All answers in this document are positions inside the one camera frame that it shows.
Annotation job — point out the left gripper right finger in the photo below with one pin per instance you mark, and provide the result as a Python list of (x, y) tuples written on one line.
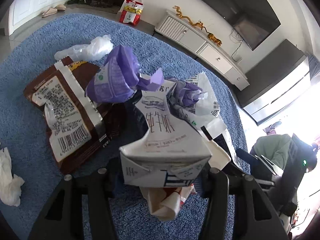
[(254, 214)]

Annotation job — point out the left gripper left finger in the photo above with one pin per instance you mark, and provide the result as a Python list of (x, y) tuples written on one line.
[(61, 216)]

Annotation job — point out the white milk carton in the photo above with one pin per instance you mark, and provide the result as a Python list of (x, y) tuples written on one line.
[(173, 151)]

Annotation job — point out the purple wrapper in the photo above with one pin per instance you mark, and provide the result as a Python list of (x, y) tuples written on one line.
[(187, 98), (120, 77)]

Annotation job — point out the clear plastic bag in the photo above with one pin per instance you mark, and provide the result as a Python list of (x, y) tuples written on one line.
[(96, 50)]

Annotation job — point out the white crumpled tissue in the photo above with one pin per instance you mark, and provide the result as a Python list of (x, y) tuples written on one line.
[(10, 184)]

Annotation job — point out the person in green shirt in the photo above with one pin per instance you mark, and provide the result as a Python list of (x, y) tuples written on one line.
[(283, 160)]

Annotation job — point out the brown snack bag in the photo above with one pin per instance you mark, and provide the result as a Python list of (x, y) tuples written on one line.
[(75, 124)]

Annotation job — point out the crumpled paper cup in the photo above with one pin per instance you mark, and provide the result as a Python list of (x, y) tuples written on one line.
[(165, 203)]

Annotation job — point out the grey refrigerator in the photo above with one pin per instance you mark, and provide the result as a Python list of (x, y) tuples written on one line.
[(275, 82)]

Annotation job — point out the golden tiger figurine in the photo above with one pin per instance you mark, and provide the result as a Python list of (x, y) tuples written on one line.
[(215, 39)]

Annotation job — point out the golden dragon figurine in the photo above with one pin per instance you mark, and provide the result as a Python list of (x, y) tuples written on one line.
[(188, 17)]

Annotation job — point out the beige slipper pair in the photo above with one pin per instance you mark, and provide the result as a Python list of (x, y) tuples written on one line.
[(54, 10)]

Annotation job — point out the white TV cabinet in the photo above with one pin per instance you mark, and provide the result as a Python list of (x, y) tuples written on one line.
[(192, 37)]

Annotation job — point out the dark shoes by door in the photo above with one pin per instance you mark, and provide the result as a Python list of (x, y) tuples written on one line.
[(94, 3)]

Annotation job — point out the red white gift bag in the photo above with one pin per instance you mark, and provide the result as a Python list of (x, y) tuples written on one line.
[(131, 12)]

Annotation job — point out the black wall television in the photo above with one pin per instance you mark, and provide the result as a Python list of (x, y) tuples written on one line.
[(254, 20)]

